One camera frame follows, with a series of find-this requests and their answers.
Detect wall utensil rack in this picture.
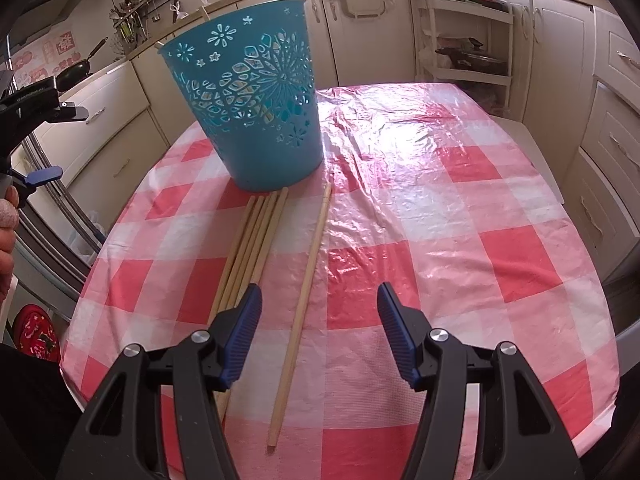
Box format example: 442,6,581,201
111,0,182,53

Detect red paper wall decoration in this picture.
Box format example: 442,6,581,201
12,30,82,88

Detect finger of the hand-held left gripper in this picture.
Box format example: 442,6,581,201
47,101,89,125
12,166,64,191

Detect grey sliding door frame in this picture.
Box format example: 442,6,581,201
10,125,108,322

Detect teal perforated plastic basket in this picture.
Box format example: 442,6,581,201
160,0,325,194

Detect white tiered cart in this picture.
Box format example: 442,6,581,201
414,0,516,112

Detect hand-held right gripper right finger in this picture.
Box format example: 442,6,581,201
376,281,587,480

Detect red patterned slipper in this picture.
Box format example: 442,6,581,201
12,305,61,362

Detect person's left hand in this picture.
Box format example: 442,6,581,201
0,198,21,306

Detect white plastic bag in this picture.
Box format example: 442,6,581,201
72,210,109,262

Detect dark pot with lid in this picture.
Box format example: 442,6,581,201
435,39,507,74

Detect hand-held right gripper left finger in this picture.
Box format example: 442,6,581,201
56,282,263,480

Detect person's left leg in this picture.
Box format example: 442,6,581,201
0,344,83,480

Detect red white checked tablecloth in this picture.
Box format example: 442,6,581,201
57,81,629,480

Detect black frying pan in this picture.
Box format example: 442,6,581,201
55,37,109,94

